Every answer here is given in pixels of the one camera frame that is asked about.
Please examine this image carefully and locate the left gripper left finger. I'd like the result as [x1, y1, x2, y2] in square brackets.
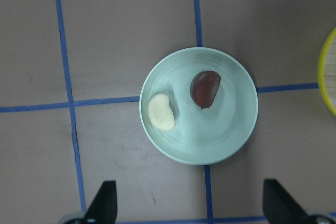
[83, 180, 117, 224]

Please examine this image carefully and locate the light green plate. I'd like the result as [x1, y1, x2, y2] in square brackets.
[139, 47, 258, 165]

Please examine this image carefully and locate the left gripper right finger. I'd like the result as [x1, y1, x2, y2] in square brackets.
[262, 179, 312, 224]

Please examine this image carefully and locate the white bun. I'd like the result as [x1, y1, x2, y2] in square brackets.
[147, 93, 175, 131]

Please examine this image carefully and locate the brown chocolate bun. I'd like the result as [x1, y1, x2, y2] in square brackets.
[190, 70, 221, 110]

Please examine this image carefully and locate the yellow steamer layer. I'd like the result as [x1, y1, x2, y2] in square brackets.
[317, 27, 335, 116]

